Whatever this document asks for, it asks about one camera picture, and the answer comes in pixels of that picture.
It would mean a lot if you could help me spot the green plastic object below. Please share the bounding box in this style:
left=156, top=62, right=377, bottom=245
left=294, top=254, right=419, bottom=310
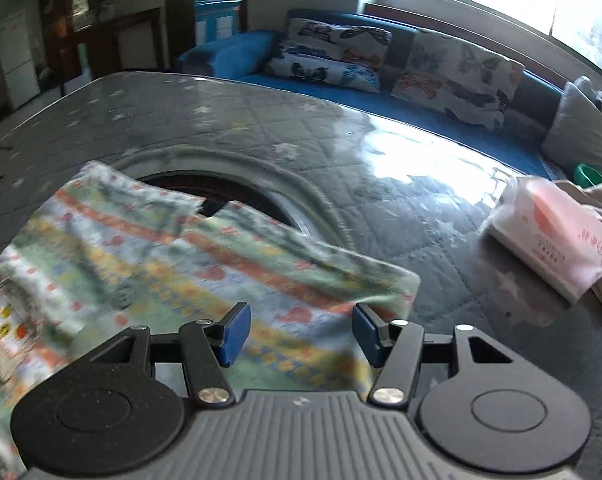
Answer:
left=573, top=162, right=602, bottom=188

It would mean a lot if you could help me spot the grey pillow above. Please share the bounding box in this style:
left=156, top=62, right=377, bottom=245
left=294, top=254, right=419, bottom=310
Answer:
left=541, top=76, right=602, bottom=181

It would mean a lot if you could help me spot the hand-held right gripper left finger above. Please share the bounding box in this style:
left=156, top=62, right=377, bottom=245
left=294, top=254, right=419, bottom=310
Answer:
left=80, top=302, right=252, bottom=407

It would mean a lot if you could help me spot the green patterned towel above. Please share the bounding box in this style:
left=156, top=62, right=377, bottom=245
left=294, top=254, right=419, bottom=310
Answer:
left=0, top=160, right=422, bottom=479

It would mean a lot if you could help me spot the white refrigerator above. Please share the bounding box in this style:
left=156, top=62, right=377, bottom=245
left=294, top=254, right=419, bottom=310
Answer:
left=0, top=10, right=42, bottom=111

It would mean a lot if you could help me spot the pink white tissue pack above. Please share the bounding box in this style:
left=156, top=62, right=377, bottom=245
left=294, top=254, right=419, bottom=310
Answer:
left=483, top=176, right=602, bottom=305

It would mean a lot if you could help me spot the blue sofa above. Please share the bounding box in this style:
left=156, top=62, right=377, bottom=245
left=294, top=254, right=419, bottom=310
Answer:
left=173, top=7, right=602, bottom=181

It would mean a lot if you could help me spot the butterfly print cushion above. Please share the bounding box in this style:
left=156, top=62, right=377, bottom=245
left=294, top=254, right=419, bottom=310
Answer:
left=263, top=17, right=394, bottom=95
left=391, top=27, right=526, bottom=133

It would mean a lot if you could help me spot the dark wooden cabinet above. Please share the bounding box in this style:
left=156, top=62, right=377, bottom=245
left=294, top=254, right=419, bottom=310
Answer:
left=36, top=0, right=164, bottom=93

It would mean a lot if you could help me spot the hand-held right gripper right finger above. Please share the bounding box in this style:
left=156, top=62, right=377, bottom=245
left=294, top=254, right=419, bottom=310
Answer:
left=353, top=302, right=520, bottom=407

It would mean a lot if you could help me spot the grey quilted star table cover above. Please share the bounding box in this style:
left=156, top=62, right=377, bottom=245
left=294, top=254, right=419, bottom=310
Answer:
left=0, top=72, right=602, bottom=480

